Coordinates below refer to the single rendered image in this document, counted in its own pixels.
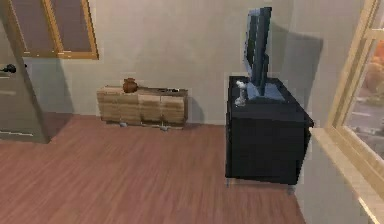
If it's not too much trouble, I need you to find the white figurine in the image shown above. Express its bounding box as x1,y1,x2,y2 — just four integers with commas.
233,79,249,108

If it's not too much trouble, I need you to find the grey room door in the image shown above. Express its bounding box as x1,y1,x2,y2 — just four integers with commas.
0,0,51,145

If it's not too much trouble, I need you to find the pale wooden framed window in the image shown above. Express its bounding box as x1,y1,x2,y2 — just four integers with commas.
324,0,384,201

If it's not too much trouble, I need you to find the black television stand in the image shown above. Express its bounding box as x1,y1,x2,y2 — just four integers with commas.
224,75,315,196

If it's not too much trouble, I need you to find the light wooden sideboard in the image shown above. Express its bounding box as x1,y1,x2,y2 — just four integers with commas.
96,85,189,132

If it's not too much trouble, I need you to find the black door handle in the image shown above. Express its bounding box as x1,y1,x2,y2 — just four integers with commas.
0,63,28,75

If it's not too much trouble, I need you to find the brown clay pot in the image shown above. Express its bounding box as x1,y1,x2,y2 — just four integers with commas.
122,77,139,94

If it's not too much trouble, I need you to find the black television set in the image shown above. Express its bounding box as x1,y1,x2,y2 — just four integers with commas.
242,6,287,102

